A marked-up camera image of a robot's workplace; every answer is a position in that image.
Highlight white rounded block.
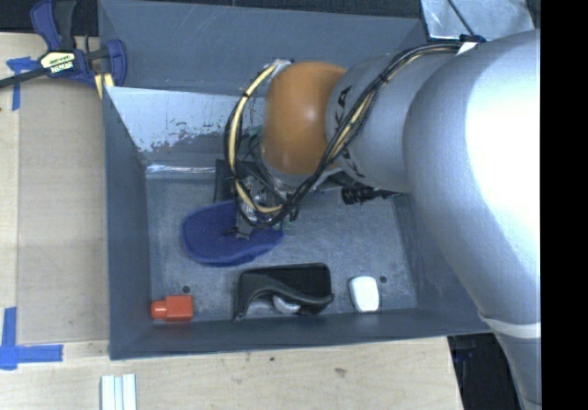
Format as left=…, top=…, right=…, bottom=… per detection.
left=347, top=275, right=382, bottom=313

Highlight black cylinder on white bracket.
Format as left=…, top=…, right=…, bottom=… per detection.
left=315, top=168, right=392, bottom=206

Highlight grey metal bin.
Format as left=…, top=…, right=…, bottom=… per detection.
left=96, top=0, right=493, bottom=361

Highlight pale wood board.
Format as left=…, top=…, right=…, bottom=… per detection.
left=17, top=80, right=112, bottom=346

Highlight blue shoe insole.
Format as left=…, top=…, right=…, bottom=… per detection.
left=180, top=199, right=286, bottom=268

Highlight red-orange capped block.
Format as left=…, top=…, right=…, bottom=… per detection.
left=150, top=294, right=195, bottom=324

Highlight black curved plastic case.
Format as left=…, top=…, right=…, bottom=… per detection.
left=232, top=262, right=335, bottom=324

